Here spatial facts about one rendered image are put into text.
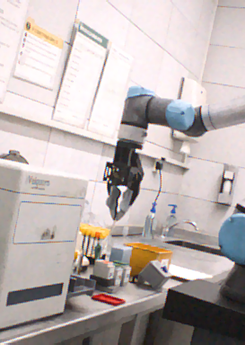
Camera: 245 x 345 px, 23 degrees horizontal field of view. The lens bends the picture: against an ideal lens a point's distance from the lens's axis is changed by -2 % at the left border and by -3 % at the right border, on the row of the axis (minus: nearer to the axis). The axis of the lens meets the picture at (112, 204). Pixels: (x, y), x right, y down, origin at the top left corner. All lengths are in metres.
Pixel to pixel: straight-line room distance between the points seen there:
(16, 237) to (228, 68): 3.23
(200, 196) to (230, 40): 1.06
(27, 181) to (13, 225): 0.08
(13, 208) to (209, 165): 3.11
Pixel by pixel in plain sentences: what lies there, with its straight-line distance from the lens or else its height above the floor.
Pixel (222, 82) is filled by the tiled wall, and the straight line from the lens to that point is 4.17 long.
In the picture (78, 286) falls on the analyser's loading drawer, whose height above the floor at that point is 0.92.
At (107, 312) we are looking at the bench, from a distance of 1.47.
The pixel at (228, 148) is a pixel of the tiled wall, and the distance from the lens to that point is 4.09.
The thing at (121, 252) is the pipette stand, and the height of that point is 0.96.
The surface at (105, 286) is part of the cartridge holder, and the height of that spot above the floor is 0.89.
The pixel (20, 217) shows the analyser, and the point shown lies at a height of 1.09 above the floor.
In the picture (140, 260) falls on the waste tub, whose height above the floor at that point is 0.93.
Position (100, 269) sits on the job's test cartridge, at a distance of 1.70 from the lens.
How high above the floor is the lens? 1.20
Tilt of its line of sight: 3 degrees down
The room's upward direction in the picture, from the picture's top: 12 degrees clockwise
